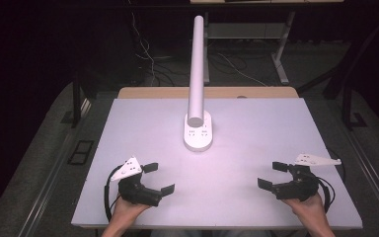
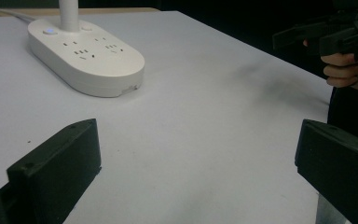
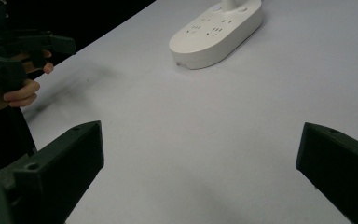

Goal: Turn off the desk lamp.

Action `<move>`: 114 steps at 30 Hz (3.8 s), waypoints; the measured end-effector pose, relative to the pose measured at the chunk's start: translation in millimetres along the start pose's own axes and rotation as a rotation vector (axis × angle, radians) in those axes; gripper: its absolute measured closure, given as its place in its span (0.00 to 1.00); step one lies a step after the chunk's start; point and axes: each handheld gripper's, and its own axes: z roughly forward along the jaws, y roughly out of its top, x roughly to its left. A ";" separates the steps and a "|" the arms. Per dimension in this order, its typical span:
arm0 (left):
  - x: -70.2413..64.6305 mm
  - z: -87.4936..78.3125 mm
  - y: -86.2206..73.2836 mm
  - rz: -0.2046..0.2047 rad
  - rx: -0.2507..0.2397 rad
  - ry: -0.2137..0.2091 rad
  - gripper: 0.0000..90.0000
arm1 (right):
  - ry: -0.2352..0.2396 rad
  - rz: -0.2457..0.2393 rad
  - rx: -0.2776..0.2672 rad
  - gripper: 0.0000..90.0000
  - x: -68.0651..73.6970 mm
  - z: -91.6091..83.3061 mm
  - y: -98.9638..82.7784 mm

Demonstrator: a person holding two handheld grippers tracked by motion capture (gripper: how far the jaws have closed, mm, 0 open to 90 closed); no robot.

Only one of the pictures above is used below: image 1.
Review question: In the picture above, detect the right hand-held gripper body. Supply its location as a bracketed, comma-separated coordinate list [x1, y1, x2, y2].
[271, 153, 342, 202]

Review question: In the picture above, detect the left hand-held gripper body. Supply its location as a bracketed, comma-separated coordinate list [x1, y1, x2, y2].
[110, 156, 164, 208]

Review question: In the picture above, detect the person's left hand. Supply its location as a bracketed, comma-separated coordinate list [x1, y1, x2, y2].
[111, 196, 152, 225]

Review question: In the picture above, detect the person's right hand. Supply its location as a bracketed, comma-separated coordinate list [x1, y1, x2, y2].
[282, 192, 328, 225]

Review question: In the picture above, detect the white oval power strip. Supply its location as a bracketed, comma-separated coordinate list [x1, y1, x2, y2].
[183, 110, 214, 153]

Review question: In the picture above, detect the wooden table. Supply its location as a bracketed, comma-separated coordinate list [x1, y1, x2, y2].
[116, 86, 300, 100]

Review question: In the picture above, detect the black metal stand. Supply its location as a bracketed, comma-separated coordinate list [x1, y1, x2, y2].
[60, 72, 92, 129]
[340, 73, 370, 131]

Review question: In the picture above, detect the white cylindrical tube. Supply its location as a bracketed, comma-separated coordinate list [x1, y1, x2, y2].
[187, 15, 206, 128]

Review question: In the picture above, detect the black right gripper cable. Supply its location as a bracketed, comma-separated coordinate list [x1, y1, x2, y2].
[315, 148, 347, 214]

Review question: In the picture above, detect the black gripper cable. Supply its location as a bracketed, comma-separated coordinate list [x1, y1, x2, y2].
[315, 148, 347, 214]
[103, 163, 123, 224]

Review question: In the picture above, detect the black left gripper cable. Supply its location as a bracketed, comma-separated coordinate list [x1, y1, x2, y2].
[103, 163, 123, 224]

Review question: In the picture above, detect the black rectangular floor frame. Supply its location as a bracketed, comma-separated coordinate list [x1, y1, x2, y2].
[66, 139, 95, 166]

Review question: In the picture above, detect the aluminium floor rail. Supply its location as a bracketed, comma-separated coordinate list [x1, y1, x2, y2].
[15, 129, 78, 237]
[344, 126, 379, 226]

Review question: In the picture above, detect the thin white floor cable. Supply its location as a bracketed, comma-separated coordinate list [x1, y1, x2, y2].
[216, 51, 268, 88]
[126, 0, 176, 87]

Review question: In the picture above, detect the metal desk frame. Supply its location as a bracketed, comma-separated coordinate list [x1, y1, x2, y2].
[202, 10, 296, 87]

